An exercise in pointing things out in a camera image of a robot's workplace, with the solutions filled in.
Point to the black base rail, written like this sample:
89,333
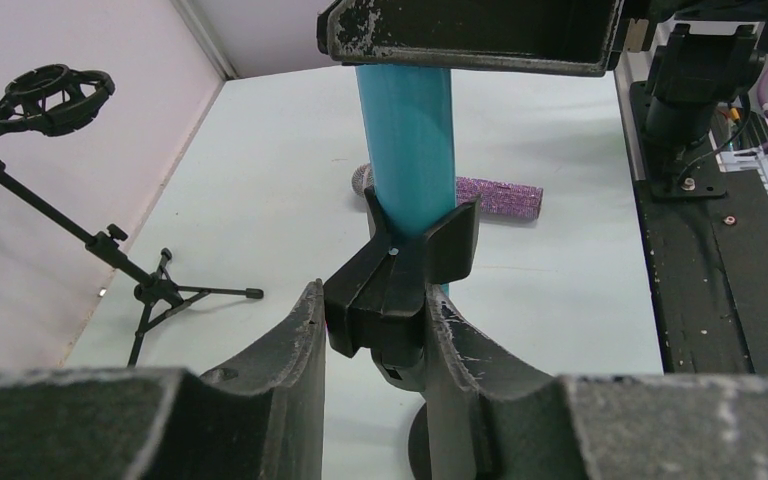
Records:
707,262

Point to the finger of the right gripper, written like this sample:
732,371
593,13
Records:
553,37

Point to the purple glitter microphone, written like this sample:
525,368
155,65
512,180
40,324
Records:
490,197

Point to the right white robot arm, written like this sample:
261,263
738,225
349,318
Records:
715,52

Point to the teal microphone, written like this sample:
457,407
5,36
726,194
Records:
408,121

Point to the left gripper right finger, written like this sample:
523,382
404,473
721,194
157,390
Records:
490,415

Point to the black round-base mic stand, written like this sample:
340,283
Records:
389,299

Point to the black tripod shock-mount stand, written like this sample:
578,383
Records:
173,163

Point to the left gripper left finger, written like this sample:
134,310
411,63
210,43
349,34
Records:
257,415

